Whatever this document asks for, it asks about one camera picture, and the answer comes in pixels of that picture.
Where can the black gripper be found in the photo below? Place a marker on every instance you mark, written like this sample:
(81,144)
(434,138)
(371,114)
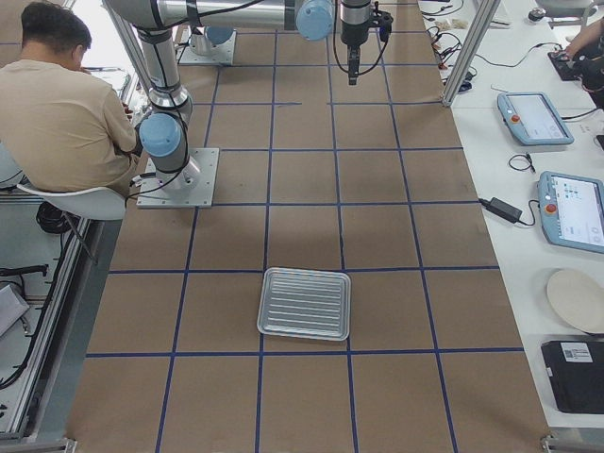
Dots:
(351,32)

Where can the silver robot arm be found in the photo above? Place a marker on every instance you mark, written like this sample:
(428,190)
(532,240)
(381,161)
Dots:
(154,21)

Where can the ribbed silver metal tray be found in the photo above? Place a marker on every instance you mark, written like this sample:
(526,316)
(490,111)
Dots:
(307,304)

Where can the far blue teach pendant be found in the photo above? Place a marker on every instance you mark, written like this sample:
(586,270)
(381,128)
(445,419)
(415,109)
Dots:
(532,119)

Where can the blue teach pendant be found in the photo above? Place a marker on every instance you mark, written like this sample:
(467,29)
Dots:
(532,119)
(571,210)

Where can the black power adapter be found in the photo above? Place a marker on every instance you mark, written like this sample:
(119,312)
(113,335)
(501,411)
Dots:
(501,209)

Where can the near blue teach pendant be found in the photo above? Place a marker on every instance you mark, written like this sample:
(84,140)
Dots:
(571,210)

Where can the white plastic chair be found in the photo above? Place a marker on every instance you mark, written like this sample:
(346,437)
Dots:
(98,204)

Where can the seated man in beige shirt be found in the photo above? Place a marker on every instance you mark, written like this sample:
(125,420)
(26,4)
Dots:
(66,129)

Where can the beige round plate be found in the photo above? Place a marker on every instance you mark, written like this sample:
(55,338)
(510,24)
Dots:
(577,299)

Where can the black flat box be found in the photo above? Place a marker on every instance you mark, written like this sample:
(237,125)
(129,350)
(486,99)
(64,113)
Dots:
(575,372)

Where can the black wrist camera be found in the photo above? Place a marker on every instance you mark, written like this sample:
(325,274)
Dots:
(383,22)

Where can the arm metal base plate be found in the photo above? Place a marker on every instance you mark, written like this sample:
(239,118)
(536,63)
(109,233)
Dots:
(208,46)
(193,187)

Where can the aluminium frame post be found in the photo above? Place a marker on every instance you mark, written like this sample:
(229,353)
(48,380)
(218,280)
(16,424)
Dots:
(475,34)

